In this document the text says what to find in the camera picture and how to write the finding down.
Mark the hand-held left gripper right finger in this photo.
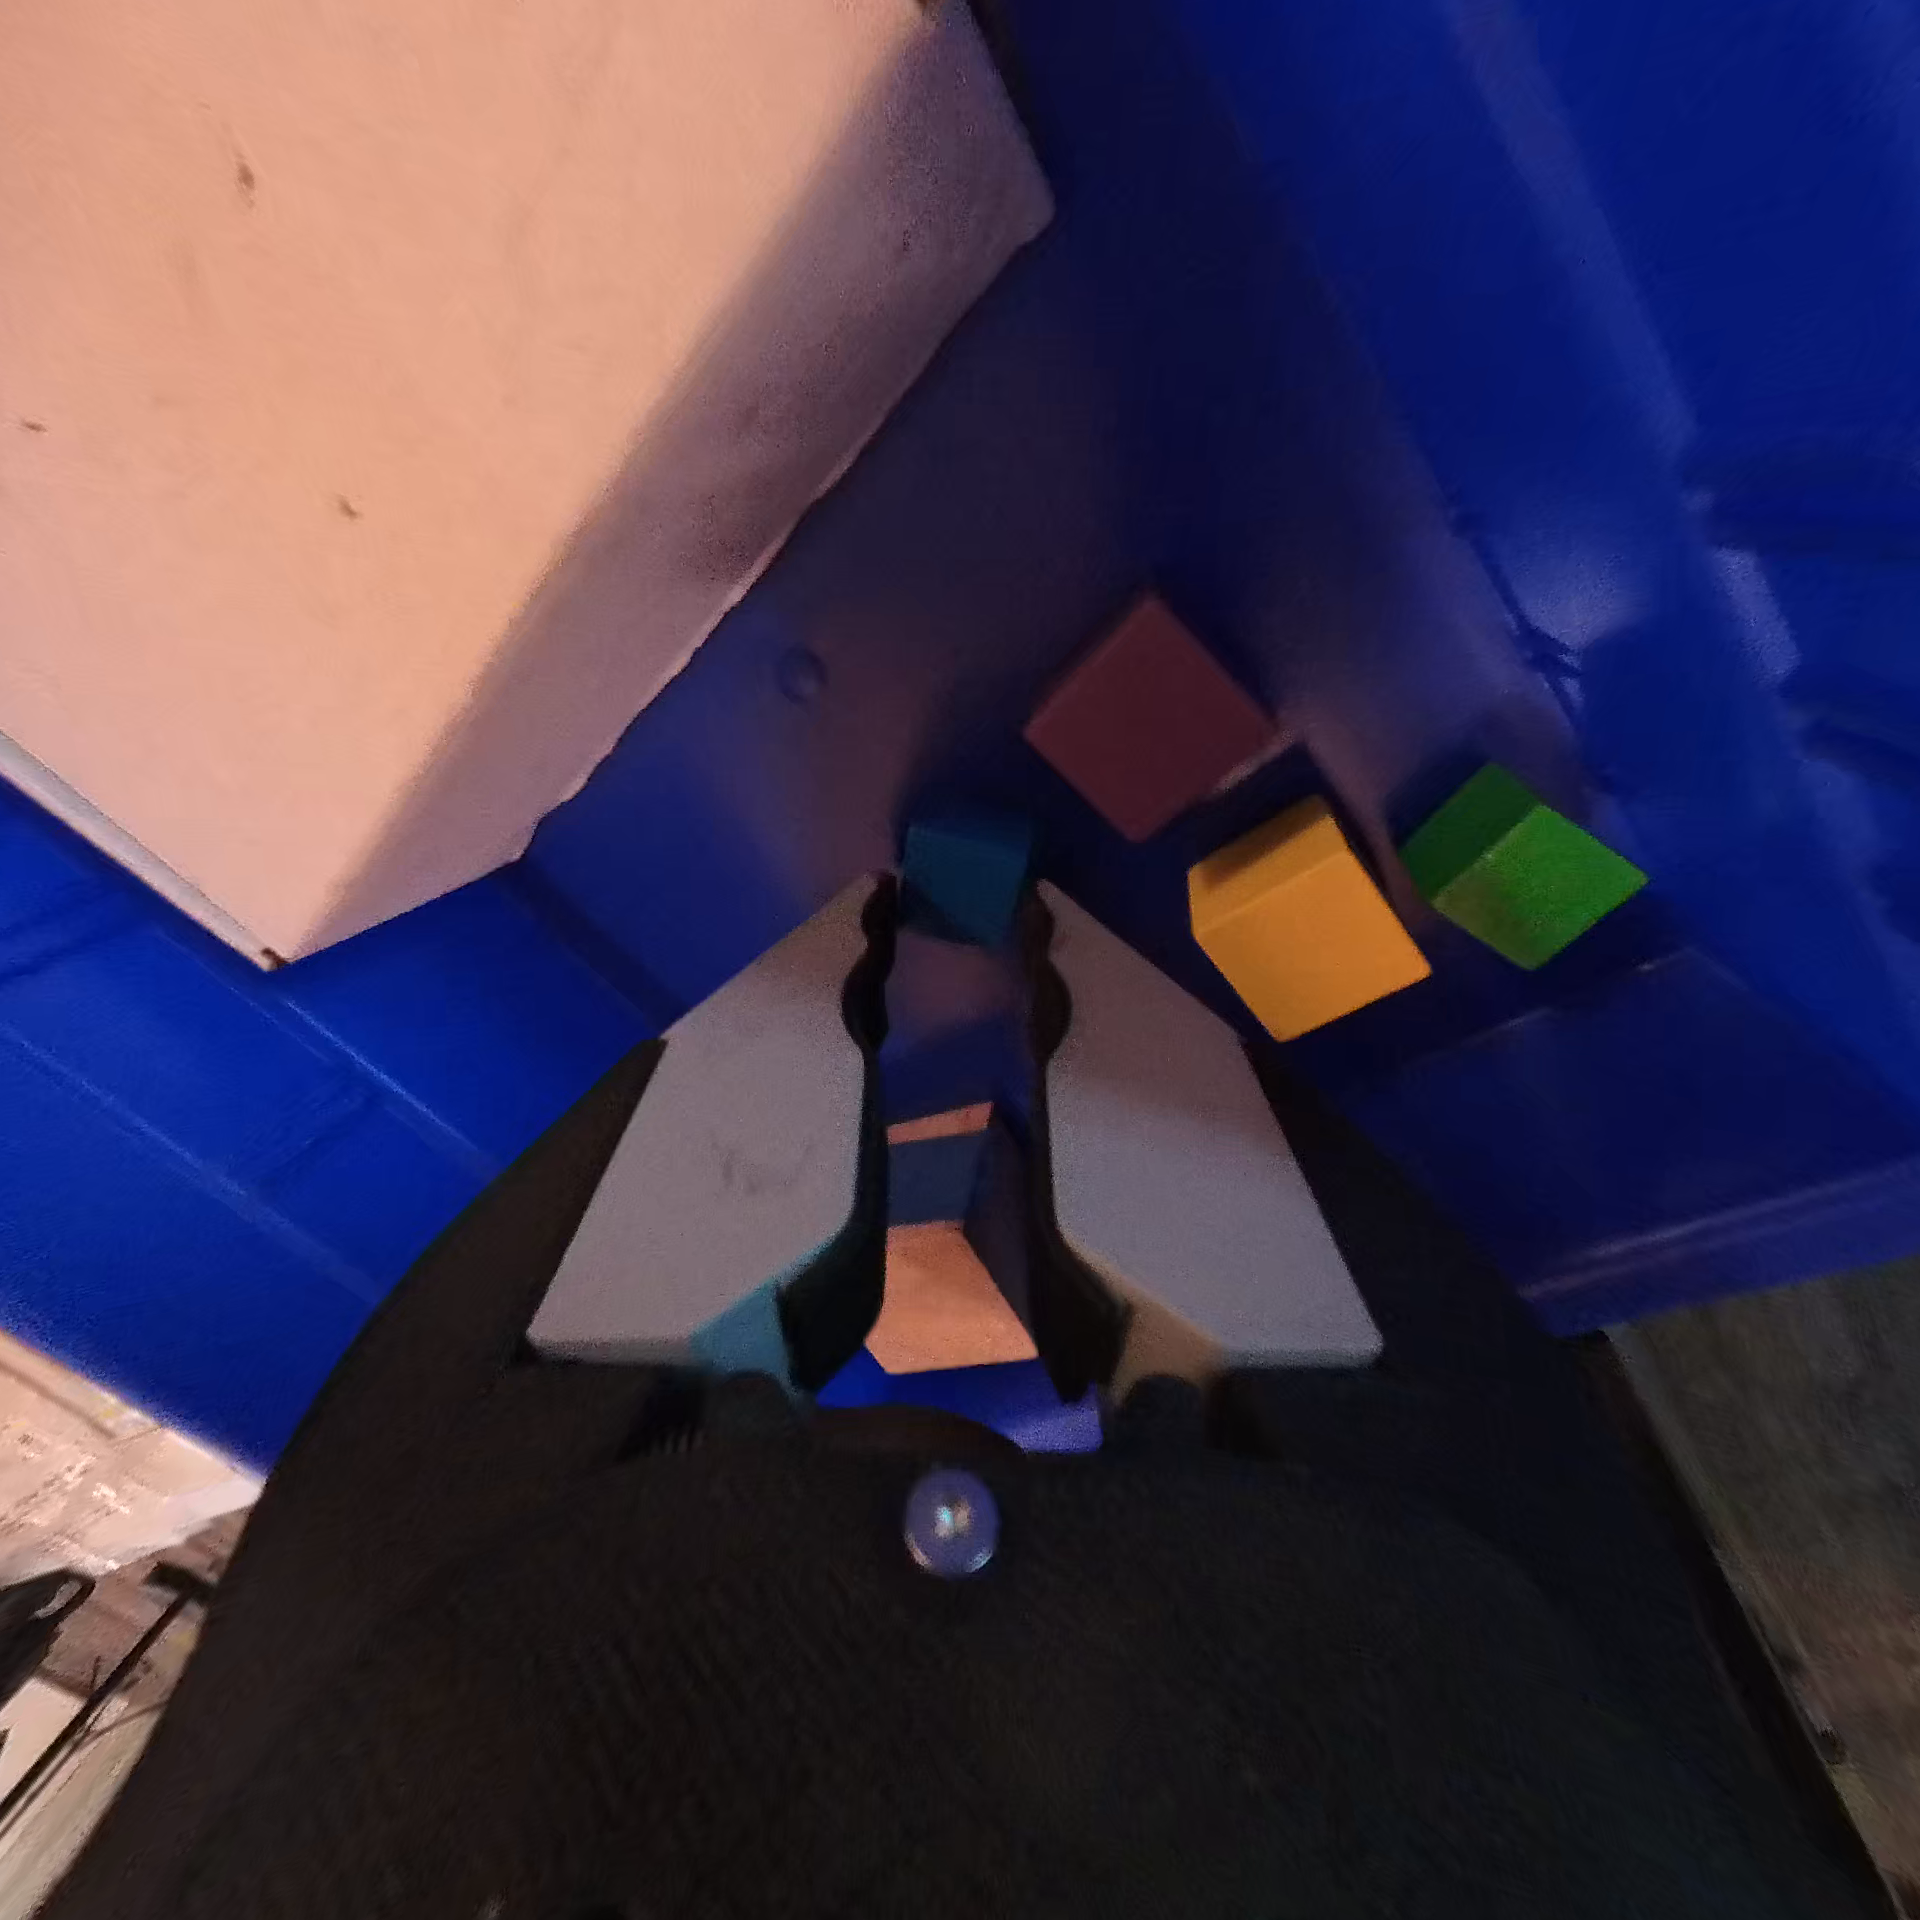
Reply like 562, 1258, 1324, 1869
1025, 876, 1386, 1400

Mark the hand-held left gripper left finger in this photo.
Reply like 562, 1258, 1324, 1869
527, 874, 902, 1394

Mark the dark blue cube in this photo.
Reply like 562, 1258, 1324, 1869
880, 1102, 1002, 1225

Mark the natural wood cube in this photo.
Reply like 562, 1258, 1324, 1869
864, 1224, 1042, 1375

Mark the yellow cube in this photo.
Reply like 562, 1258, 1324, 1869
1187, 796, 1432, 1044

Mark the teal cube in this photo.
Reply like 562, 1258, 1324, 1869
898, 817, 1036, 947

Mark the green cube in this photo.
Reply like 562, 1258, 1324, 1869
1402, 763, 1648, 972

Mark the red cube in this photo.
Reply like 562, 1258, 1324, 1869
1025, 595, 1279, 847

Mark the white cardboard mailer box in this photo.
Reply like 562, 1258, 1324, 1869
0, 0, 1054, 969

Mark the blue plastic bin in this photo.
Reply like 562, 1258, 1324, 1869
0, 0, 1920, 1479

